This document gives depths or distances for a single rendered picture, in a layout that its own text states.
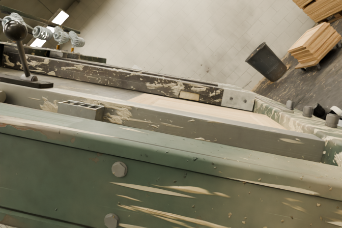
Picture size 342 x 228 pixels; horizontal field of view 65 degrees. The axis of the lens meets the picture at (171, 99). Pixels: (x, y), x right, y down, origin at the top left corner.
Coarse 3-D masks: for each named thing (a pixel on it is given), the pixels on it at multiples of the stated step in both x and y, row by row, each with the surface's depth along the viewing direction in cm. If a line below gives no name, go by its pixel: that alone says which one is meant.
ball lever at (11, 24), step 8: (8, 24) 46; (16, 24) 46; (24, 24) 48; (8, 32) 46; (16, 32) 46; (24, 32) 47; (16, 40) 47; (24, 56) 51; (24, 64) 51; (24, 72) 52; (32, 80) 53
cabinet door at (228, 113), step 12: (144, 96) 83; (156, 96) 88; (180, 108) 72; (192, 108) 76; (204, 108) 80; (216, 108) 83; (228, 108) 88; (240, 120) 70; (252, 120) 73; (264, 120) 75
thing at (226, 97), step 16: (16, 48) 114; (16, 64) 115; (32, 64) 114; (48, 64) 113; (64, 64) 113; (80, 64) 112; (80, 80) 113; (96, 80) 112; (112, 80) 111; (128, 80) 110; (144, 80) 110; (160, 80) 109; (176, 80) 108; (176, 96) 109; (208, 96) 108; (224, 96) 107; (240, 96) 106
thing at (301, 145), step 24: (24, 96) 52; (48, 96) 51; (72, 96) 51; (96, 96) 54; (120, 120) 50; (144, 120) 50; (168, 120) 49; (192, 120) 49; (216, 120) 49; (240, 144) 48; (264, 144) 48; (288, 144) 47; (312, 144) 47
